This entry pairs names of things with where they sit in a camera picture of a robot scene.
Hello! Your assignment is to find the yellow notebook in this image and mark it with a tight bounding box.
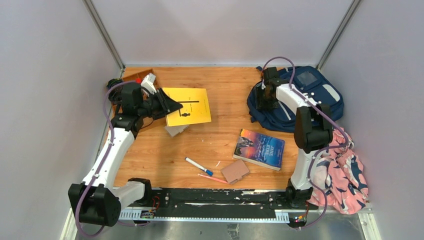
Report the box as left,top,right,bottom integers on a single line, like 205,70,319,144
162,87,212,127

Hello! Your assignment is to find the navy blue backpack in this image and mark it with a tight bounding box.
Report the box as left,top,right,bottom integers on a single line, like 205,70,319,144
247,66,345,133

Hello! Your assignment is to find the Jane Eyre paperback book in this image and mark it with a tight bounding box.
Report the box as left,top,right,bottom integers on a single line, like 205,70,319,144
233,128,285,171

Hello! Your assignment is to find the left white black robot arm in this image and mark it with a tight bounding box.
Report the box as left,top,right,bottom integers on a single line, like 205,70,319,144
68,80,183,228

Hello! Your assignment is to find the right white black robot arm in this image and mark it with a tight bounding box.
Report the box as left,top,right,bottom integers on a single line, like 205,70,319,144
255,67,333,209

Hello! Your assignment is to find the small white box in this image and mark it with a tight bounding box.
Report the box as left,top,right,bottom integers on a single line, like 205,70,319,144
164,125,189,138

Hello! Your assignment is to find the wooden compartment tray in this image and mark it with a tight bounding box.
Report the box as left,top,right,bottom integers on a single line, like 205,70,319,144
111,68,167,133

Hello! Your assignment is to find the black rolled band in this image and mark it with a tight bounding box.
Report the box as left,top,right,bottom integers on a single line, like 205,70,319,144
108,87,122,106

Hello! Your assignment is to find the dark green rolled band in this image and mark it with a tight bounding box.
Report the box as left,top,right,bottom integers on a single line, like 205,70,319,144
106,78,124,90

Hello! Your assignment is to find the white blue marker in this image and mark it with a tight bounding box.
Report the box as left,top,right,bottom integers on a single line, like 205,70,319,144
184,157,214,177

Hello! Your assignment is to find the brown leather wallet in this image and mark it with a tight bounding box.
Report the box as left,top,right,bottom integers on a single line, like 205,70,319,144
221,159,250,184

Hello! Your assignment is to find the pink pencil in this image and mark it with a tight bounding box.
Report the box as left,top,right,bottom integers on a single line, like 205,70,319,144
197,173,229,184

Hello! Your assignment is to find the pink patterned cloth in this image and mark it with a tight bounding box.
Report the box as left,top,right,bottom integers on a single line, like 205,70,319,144
308,129,369,215

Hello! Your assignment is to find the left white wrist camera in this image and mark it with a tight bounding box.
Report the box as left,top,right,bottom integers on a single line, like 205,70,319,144
140,73,157,96

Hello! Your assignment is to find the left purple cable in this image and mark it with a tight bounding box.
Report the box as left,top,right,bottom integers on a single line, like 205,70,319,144
74,80,138,238

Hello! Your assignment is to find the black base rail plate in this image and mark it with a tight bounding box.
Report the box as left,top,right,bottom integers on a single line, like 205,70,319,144
120,187,314,220

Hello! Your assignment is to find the aluminium slotted rail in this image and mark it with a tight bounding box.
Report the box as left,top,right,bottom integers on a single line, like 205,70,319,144
118,205,290,224

